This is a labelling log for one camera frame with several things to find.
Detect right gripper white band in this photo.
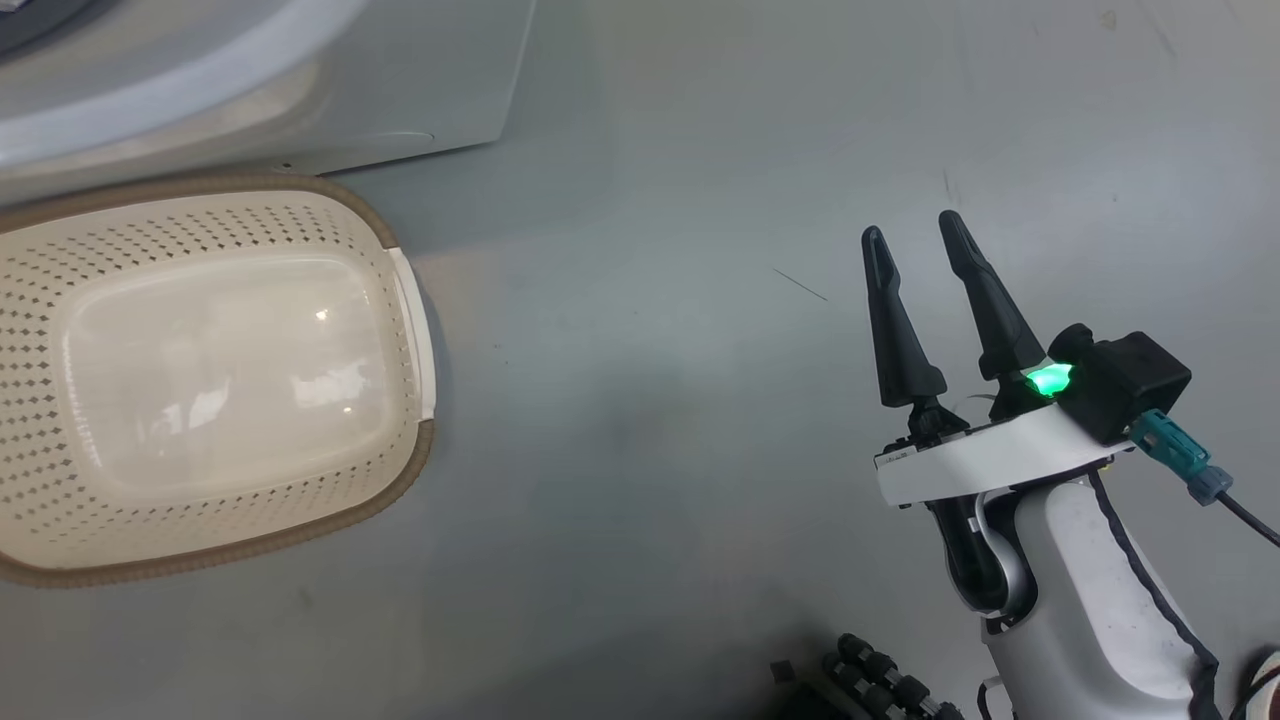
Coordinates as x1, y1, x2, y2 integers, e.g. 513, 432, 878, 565
861, 210, 1136, 509

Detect white front-load washing machine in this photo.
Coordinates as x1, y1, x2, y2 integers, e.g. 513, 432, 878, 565
0, 0, 538, 206

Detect cream perforated laundry basket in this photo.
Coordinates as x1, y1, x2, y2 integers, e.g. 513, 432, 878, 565
0, 172, 437, 588

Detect black cable with teal plug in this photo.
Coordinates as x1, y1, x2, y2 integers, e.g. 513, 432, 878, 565
1128, 408, 1280, 549

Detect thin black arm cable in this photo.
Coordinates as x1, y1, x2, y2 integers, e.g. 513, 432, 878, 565
1085, 470, 1226, 720

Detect black corrugated cable conduit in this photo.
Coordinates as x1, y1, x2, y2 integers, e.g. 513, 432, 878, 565
770, 633, 966, 720

